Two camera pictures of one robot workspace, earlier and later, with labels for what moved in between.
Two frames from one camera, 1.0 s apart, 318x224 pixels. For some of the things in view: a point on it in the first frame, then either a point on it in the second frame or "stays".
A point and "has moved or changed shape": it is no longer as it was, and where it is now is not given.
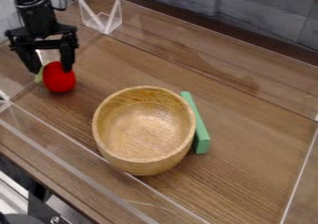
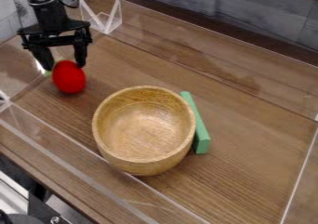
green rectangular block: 202,137 stays
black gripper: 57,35 to 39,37
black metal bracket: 41,209 stays
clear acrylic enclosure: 185,113 stays
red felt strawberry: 59,80 has moved or changed shape
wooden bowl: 143,128 stays
